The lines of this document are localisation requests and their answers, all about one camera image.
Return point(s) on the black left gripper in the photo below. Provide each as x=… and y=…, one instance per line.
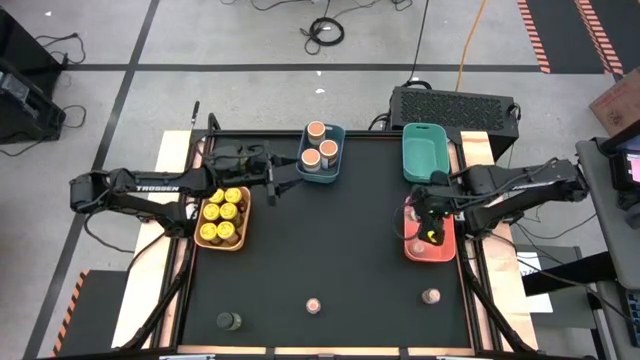
x=260, y=167

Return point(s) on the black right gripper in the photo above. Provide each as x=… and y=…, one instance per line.
x=432, y=197

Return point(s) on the tan-lid jar with tan label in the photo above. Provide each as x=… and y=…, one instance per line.
x=311, y=158

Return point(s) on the tan-lid jar with black label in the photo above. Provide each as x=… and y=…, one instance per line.
x=328, y=148

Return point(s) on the tan-lid seasoning jar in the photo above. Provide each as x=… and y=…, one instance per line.
x=316, y=130

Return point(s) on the yellow-lid chili onion seasoning can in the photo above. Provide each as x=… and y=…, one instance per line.
x=217, y=196
x=208, y=231
x=233, y=195
x=226, y=230
x=229, y=211
x=211, y=211

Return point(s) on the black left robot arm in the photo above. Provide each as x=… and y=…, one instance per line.
x=150, y=187

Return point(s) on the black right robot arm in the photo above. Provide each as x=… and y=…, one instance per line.
x=525, y=182

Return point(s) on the orange plastic bin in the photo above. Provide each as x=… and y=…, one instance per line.
x=445, y=252

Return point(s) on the blue plastic bin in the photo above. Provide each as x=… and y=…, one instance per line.
x=339, y=134

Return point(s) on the teal plastic bin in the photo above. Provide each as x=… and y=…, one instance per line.
x=425, y=155

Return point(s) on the yellow plastic bin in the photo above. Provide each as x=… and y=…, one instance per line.
x=240, y=245

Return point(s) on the wooden table side board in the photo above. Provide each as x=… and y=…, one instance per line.
x=475, y=145
x=172, y=150

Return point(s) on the black pole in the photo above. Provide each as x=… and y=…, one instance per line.
x=195, y=112

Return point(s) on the black computer tower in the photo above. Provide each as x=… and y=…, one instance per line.
x=450, y=110

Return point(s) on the white paper sheet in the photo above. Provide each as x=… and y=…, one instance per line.
x=530, y=300

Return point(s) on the black-lid green herb bottle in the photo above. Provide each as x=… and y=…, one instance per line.
x=229, y=321

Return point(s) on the grey desk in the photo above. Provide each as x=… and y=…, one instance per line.
x=600, y=215

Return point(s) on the black monitor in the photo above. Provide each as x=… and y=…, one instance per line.
x=630, y=167

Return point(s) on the brown cardboard box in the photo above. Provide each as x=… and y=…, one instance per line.
x=617, y=105

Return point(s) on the black hazard-edged floor mat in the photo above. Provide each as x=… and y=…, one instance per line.
x=560, y=35
x=95, y=315

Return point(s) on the black equipment case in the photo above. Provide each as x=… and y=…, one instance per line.
x=25, y=110

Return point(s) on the black aluminium table frame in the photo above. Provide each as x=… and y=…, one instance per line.
x=260, y=133

